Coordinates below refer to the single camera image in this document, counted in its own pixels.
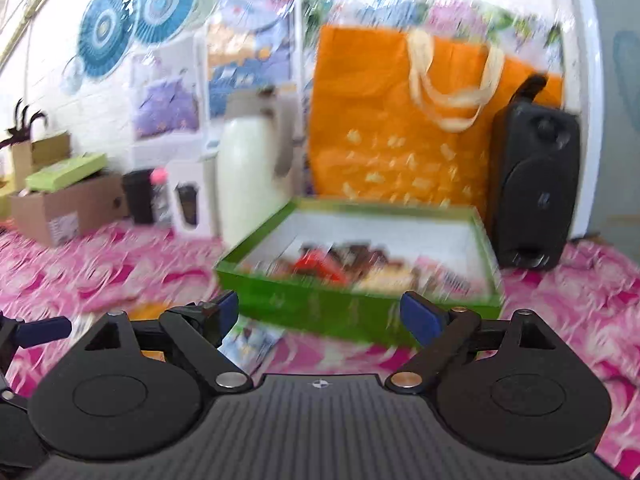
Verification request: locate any brown cardboard box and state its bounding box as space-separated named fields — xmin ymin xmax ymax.
xmin=9 ymin=174 xmax=127 ymax=247

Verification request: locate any purple bedding wall poster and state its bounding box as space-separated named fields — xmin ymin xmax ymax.
xmin=130 ymin=44 xmax=207 ymax=142

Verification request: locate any gold picture frame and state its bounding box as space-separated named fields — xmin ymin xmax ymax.
xmin=0 ymin=0 xmax=77 ymax=63

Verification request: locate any pink lid bottle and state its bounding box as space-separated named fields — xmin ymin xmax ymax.
xmin=151 ymin=168 xmax=174 ymax=227

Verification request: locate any green cardboard box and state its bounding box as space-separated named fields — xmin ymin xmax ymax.
xmin=214 ymin=196 xmax=507 ymax=347

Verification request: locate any white cup carton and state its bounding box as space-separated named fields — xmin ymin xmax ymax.
xmin=164 ymin=159 xmax=219 ymax=239

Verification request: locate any group of paper wall fans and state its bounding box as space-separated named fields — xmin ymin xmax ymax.
xmin=61 ymin=0 xmax=389 ymax=97

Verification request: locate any black cup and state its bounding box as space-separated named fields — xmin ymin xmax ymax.
xmin=121 ymin=169 xmax=157 ymax=226

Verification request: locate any pink labelled nut packet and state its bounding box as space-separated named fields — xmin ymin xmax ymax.
xmin=414 ymin=256 xmax=477 ymax=297

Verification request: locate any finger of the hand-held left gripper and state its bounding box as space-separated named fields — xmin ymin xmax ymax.
xmin=17 ymin=316 xmax=73 ymax=349

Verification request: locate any white thermos jug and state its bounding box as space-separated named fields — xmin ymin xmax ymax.
xmin=216 ymin=86 xmax=297 ymax=252

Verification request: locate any dark feather decoration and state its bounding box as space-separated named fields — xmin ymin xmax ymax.
xmin=2 ymin=98 xmax=50 ymax=148

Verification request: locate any black speaker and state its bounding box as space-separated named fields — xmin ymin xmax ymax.
xmin=486 ymin=74 xmax=582 ymax=272

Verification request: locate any white blue snack packet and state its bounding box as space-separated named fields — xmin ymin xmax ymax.
xmin=219 ymin=324 xmax=283 ymax=363

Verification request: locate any kraft paper box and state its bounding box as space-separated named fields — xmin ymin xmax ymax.
xmin=11 ymin=132 xmax=72 ymax=192

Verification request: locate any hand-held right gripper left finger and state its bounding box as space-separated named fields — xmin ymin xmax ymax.
xmin=82 ymin=290 xmax=253 ymax=394

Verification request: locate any orange tote bag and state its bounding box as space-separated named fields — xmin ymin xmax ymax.
xmin=306 ymin=24 xmax=565 ymax=212

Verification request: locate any pink rose tablecloth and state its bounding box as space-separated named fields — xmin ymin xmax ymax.
xmin=0 ymin=219 xmax=640 ymax=480

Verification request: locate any flat green box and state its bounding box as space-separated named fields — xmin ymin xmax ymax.
xmin=24 ymin=153 xmax=109 ymax=192

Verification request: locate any red nut snack packet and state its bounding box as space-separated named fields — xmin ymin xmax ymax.
xmin=294 ymin=249 xmax=352 ymax=284

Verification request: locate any blue bedding wall poster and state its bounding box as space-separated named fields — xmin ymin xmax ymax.
xmin=206 ymin=19 xmax=297 ymax=122

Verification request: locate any yellow snack packet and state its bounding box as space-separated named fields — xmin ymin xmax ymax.
xmin=126 ymin=301 xmax=172 ymax=362

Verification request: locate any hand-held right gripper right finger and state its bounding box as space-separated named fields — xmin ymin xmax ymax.
xmin=391 ymin=291 xmax=557 ymax=392

